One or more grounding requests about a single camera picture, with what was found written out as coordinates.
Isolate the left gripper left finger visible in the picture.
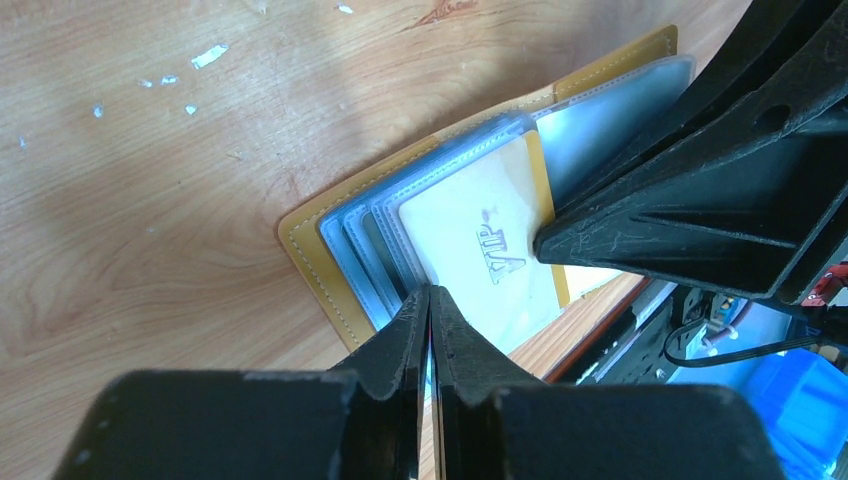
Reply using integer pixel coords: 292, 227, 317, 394
55, 287, 430, 479

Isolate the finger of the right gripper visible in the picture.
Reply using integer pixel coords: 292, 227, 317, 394
534, 1, 847, 304

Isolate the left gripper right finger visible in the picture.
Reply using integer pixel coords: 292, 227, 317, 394
428, 286, 783, 479

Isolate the yellow leather card holder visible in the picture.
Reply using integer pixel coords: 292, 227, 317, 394
279, 26, 696, 348

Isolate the gold VIP card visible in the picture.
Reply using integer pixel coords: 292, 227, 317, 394
397, 130, 624, 356

